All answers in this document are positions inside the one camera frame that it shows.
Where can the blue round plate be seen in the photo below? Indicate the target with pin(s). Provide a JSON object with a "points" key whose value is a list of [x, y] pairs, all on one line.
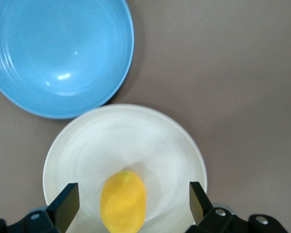
{"points": [[63, 48]]}

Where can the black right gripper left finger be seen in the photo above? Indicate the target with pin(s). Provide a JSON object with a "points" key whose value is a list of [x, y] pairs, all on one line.
{"points": [[63, 208]]}

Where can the yellow lemon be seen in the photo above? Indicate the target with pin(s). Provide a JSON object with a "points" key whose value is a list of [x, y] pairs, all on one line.
{"points": [[122, 204]]}

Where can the cream round plate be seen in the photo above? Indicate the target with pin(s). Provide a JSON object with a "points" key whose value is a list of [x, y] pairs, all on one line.
{"points": [[111, 145]]}

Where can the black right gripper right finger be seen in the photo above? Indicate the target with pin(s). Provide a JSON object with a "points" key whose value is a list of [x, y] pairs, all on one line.
{"points": [[201, 206]]}

